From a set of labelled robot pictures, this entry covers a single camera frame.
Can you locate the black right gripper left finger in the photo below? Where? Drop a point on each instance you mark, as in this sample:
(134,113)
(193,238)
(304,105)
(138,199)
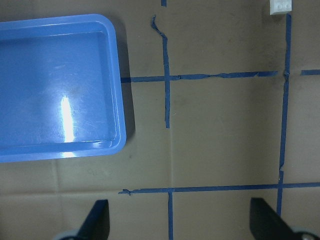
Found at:
(96,226)

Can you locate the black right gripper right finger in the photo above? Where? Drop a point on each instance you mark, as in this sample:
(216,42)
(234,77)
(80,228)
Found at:
(266,224)

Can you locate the white block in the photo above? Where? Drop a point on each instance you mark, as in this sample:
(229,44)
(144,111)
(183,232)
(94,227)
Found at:
(280,7)

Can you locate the blue plastic tray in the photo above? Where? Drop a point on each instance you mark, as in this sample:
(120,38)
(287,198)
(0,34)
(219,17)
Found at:
(60,89)

